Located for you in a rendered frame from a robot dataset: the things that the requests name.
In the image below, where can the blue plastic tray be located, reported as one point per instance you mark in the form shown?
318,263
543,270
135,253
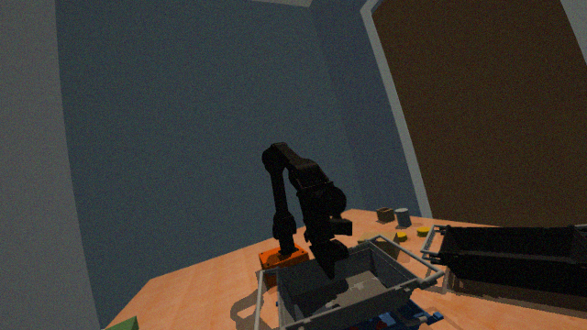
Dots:
410,311

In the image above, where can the grey cylinder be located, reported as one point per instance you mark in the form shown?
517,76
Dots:
403,217

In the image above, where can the small green block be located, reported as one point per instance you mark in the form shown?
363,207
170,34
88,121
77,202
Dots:
129,324

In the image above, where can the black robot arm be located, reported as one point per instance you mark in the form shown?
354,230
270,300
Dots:
316,193

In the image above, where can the yellow short cylinder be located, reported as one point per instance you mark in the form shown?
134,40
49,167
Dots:
422,231
402,236

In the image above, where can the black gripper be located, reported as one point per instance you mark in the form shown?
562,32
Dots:
326,251

